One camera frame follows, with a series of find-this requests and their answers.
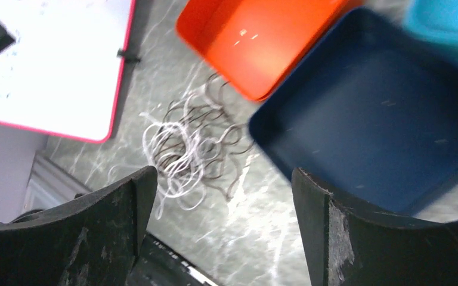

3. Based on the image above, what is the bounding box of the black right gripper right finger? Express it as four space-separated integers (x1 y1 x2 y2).
292 168 458 285

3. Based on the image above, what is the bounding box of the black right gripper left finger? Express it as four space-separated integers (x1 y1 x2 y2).
0 166 157 285

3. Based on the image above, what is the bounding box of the white cable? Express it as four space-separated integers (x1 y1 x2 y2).
140 92 214 220

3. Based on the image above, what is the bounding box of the black cable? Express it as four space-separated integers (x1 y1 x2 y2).
154 98 234 190

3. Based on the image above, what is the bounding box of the brown cable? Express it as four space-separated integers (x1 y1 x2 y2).
154 73 255 202

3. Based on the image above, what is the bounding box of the pink-framed whiteboard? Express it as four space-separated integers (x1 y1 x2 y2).
0 1 136 143

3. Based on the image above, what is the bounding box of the dark blue plastic bin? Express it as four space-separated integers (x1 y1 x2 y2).
249 8 458 215

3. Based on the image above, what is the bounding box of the black whiteboard clip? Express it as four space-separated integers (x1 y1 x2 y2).
117 49 141 63

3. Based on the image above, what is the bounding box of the orange plastic bin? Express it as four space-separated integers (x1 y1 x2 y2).
176 0 363 102

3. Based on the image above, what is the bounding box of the teal plastic bin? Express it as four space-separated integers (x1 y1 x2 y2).
402 1 458 64

